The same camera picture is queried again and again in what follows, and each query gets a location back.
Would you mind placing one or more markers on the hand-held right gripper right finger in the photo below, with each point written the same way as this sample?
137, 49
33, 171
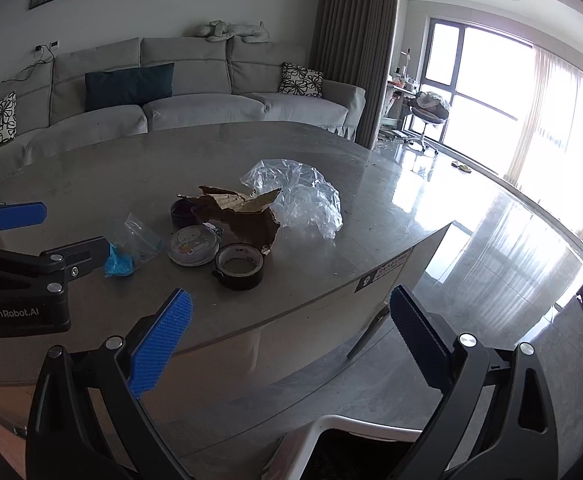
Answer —
416, 340

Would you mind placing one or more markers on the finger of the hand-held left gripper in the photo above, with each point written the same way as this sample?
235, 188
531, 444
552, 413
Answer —
19, 215
84, 255

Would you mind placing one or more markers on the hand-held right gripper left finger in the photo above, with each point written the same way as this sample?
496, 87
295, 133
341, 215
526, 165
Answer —
164, 342

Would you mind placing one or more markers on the blue wrapper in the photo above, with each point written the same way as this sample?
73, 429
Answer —
119, 262

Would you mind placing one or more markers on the small clear plastic bag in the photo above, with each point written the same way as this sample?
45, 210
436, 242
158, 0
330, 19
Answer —
144, 240

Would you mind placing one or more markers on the table edge sticker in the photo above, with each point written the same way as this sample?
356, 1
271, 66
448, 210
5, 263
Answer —
384, 272

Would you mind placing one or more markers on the white round printed lid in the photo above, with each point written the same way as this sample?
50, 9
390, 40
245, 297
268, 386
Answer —
191, 247

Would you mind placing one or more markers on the black tape roll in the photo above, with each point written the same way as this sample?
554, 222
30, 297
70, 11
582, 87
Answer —
239, 267

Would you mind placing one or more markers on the dark purple round cup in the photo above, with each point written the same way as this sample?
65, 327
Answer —
181, 212

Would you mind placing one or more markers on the torn brown cardboard piece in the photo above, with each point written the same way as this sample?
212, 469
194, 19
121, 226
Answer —
244, 222

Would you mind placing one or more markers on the white chair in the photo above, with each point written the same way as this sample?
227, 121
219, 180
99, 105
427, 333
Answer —
306, 440

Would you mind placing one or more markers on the dark teal cushion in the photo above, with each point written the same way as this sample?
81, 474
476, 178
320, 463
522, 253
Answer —
129, 85

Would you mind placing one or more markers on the large clear plastic bag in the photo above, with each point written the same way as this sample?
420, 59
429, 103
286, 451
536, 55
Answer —
306, 200

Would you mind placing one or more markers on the pair of slippers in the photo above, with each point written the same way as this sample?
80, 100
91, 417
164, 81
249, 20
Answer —
461, 166

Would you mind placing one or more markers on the grey sofa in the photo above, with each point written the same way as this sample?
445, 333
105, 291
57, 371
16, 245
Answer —
196, 107

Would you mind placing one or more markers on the grey office chair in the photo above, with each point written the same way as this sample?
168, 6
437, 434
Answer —
429, 110

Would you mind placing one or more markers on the sheer white curtain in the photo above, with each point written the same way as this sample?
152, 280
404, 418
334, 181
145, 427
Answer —
556, 150

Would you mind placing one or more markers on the white desk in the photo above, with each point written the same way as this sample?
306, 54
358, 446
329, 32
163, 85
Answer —
396, 92

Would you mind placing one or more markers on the window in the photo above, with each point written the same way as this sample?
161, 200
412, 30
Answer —
486, 85

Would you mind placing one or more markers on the grey plush toy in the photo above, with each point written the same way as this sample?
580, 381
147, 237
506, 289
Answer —
226, 30

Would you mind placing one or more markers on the grey curtain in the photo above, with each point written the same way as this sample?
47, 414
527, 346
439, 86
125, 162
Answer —
354, 50

